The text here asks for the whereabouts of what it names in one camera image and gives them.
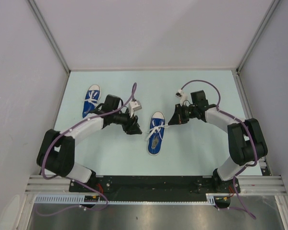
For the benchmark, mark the blue sneaker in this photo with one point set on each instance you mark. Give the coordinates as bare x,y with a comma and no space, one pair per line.
154,143
91,100

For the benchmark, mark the aluminium corner post right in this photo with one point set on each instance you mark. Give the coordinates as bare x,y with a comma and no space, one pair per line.
259,32

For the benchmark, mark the aluminium corner post left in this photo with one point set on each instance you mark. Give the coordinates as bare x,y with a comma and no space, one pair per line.
48,34

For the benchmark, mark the aluminium corner post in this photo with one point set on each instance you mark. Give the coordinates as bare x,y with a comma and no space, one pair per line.
259,32
48,34

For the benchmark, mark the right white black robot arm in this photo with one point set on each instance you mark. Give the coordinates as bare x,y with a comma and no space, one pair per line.
246,143

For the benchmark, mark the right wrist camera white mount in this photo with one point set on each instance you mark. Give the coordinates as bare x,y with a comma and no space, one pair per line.
182,96

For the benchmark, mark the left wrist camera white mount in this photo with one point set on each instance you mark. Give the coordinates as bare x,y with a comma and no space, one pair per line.
133,106

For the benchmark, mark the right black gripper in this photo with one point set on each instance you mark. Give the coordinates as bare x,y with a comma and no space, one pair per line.
177,118

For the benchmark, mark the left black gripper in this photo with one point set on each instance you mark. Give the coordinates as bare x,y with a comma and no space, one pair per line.
131,126

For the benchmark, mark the white slotted cable duct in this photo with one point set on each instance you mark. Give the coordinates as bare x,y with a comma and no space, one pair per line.
92,199

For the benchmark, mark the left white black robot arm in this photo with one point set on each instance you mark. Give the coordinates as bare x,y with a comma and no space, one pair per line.
57,151

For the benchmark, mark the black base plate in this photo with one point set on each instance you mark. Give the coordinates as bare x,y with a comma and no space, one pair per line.
153,187

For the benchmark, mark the white shoelace of sneaker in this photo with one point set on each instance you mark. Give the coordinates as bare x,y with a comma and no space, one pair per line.
156,129

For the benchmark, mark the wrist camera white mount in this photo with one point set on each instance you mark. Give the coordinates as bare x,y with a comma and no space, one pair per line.
182,96
133,106

